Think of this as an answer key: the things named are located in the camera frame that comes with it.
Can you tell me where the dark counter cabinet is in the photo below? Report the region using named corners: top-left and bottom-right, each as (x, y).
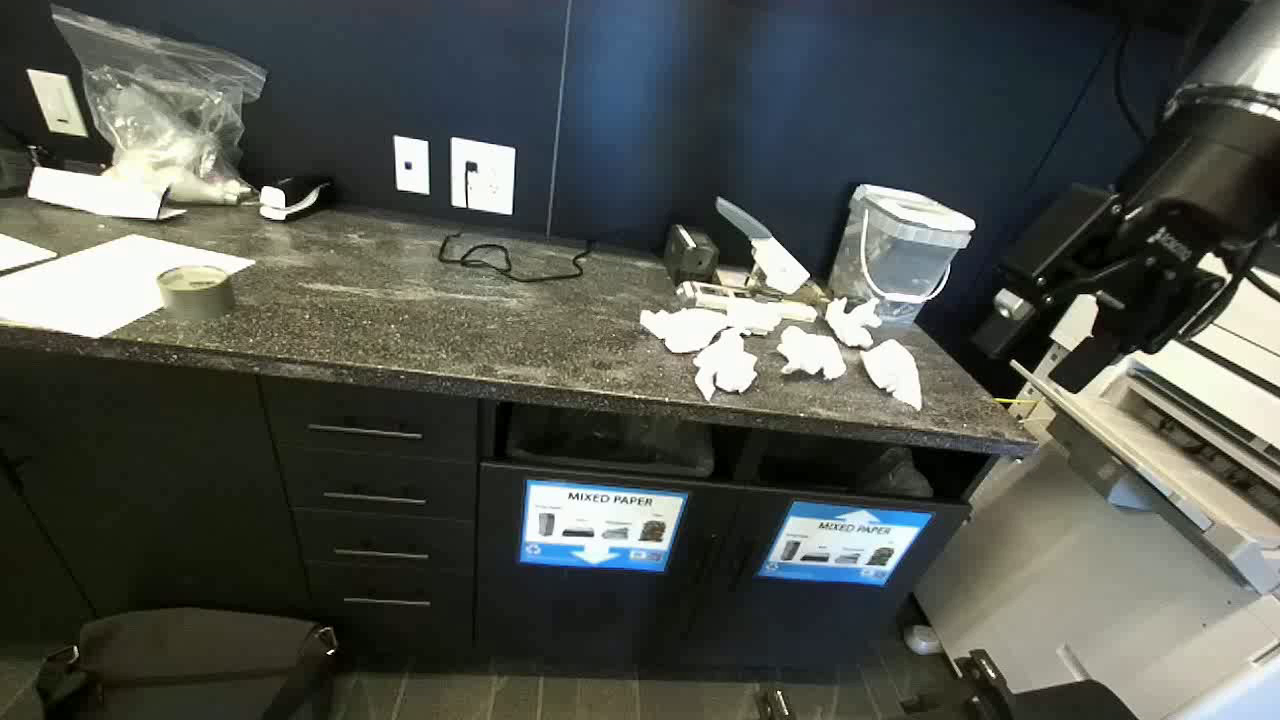
top-left (0, 333), bottom-right (998, 676)

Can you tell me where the small black desk device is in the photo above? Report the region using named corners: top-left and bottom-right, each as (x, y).
top-left (659, 219), bottom-right (725, 280)

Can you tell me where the dark bin cabinet door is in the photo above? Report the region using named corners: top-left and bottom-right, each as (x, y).
top-left (706, 478), bottom-right (972, 676)
top-left (475, 456), bottom-right (733, 663)

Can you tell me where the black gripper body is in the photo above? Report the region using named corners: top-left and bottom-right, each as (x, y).
top-left (1118, 82), bottom-right (1280, 254)

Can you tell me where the clear plastic bucket with lid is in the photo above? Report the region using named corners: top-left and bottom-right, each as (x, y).
top-left (827, 179), bottom-right (982, 337)

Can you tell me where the black wheeled base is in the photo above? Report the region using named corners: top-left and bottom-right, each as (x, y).
top-left (931, 648), bottom-right (1138, 720)

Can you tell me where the black bag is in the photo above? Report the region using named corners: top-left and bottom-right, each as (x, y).
top-left (37, 610), bottom-right (346, 720)

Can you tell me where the blue sign with up arrow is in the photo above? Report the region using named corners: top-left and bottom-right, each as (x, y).
top-left (757, 496), bottom-right (938, 593)

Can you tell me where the dark drawer with silver handle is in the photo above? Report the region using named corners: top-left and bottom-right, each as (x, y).
top-left (284, 521), bottom-right (481, 581)
top-left (262, 375), bottom-right (481, 465)
top-left (292, 573), bottom-right (475, 643)
top-left (274, 456), bottom-right (481, 529)

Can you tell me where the small white wall plate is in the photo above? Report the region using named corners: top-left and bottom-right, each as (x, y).
top-left (388, 132), bottom-right (435, 199)

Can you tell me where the thin black loose cable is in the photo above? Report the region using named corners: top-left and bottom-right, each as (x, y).
top-left (435, 229), bottom-right (595, 288)

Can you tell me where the white and black stapler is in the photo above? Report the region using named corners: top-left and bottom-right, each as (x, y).
top-left (256, 172), bottom-right (336, 224)

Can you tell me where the white wall switch plate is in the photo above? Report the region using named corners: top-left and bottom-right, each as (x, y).
top-left (23, 70), bottom-right (92, 141)

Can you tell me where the beige paper scrap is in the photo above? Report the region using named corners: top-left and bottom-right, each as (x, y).
top-left (673, 270), bottom-right (827, 330)

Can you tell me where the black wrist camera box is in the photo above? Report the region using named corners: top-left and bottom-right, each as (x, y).
top-left (993, 179), bottom-right (1134, 352)

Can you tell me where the black bin with liner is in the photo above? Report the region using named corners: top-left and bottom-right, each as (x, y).
top-left (499, 401), bottom-right (719, 480)

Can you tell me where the large white paper sheet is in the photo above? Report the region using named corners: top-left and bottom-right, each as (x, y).
top-left (0, 231), bottom-right (256, 344)

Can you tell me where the beige masking tape roll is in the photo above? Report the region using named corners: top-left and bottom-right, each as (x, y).
top-left (154, 261), bottom-right (240, 319)

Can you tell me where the white office printer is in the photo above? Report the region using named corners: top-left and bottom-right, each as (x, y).
top-left (915, 264), bottom-right (1280, 720)

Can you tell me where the large white outlet plate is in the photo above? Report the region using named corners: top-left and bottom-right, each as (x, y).
top-left (449, 132), bottom-right (520, 219)

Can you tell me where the clear plastic bag with contents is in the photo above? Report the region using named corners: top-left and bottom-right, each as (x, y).
top-left (48, 5), bottom-right (274, 212)

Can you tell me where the white paper ball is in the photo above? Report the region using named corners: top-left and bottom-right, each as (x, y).
top-left (725, 293), bottom-right (791, 342)
top-left (821, 293), bottom-right (889, 352)
top-left (857, 337), bottom-right (927, 413)
top-left (635, 305), bottom-right (736, 360)
top-left (692, 330), bottom-right (765, 404)
top-left (772, 319), bottom-right (852, 385)

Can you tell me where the blue sign with down arrow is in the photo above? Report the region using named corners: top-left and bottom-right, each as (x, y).
top-left (517, 478), bottom-right (692, 581)

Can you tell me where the white booklet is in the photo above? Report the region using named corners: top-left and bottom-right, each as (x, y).
top-left (23, 159), bottom-right (191, 224)

